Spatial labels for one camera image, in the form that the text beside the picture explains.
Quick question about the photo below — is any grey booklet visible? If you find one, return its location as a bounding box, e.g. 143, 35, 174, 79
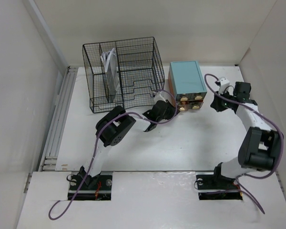
100, 48, 120, 103

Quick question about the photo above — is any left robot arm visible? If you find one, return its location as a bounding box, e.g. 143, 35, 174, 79
78, 100, 179, 189

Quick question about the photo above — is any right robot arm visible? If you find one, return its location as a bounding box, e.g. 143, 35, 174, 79
210, 77, 284, 188

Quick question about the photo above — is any teal drawer box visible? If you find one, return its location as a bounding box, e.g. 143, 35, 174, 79
168, 61, 207, 110

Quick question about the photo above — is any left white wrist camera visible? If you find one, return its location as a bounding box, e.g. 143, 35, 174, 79
153, 90, 166, 103

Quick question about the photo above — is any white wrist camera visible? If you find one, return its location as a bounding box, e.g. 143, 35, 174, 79
153, 90, 166, 103
215, 77, 230, 95

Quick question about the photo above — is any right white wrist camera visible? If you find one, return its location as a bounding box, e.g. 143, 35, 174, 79
215, 77, 230, 95

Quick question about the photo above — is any black wire mesh organizer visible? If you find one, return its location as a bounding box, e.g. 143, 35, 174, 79
82, 37, 165, 114

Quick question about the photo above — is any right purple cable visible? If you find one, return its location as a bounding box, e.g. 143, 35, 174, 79
204, 73, 285, 213

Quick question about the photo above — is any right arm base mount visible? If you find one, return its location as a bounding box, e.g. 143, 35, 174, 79
195, 174, 243, 200

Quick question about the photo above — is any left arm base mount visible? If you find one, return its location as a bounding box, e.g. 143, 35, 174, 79
66, 172, 113, 201

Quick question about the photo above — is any aluminium rail frame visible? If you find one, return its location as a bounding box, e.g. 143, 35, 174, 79
33, 66, 78, 172

